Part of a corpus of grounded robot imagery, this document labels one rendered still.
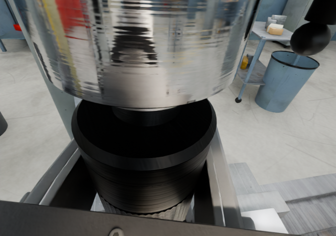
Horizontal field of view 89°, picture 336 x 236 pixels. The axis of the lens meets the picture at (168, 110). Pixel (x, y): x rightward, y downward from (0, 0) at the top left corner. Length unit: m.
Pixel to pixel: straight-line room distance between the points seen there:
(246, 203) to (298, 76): 2.02
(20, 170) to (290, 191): 1.76
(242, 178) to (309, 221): 0.17
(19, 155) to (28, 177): 0.27
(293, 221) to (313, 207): 0.07
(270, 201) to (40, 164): 1.68
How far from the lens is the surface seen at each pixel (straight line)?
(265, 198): 0.36
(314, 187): 0.59
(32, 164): 1.84
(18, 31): 4.53
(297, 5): 5.23
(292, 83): 2.31
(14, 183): 1.80
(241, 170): 0.42
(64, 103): 0.55
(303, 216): 0.53
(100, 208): 0.51
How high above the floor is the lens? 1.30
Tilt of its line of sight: 39 degrees down
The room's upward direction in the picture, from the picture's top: 5 degrees clockwise
